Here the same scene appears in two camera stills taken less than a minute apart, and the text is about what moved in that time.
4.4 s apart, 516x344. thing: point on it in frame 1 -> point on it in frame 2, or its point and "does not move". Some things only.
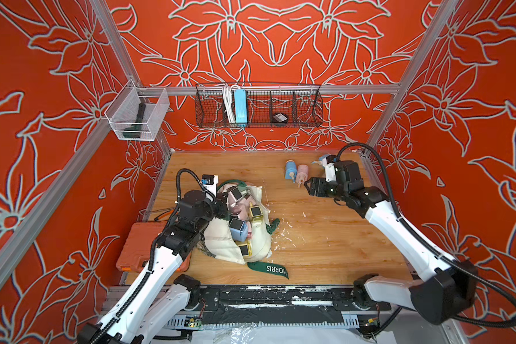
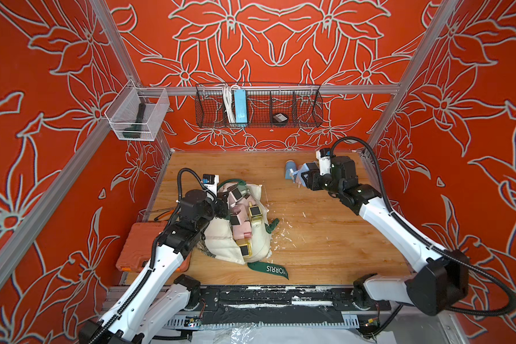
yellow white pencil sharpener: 246,247 does not move
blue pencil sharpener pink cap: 290,170 does not move
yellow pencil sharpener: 256,213 does not move
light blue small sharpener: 239,229 -> 299,175
